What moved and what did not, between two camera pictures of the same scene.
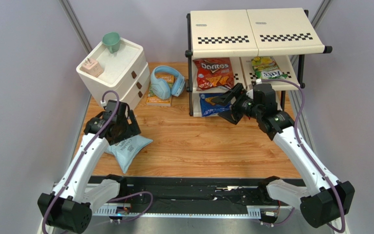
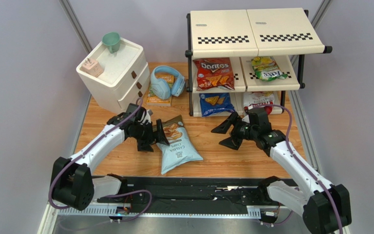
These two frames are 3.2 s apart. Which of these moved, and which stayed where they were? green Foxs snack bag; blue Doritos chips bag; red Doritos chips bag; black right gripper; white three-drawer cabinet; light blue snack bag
Moved: black right gripper; light blue snack bag
Stayed: green Foxs snack bag; red Doritos chips bag; blue Doritos chips bag; white three-drawer cabinet
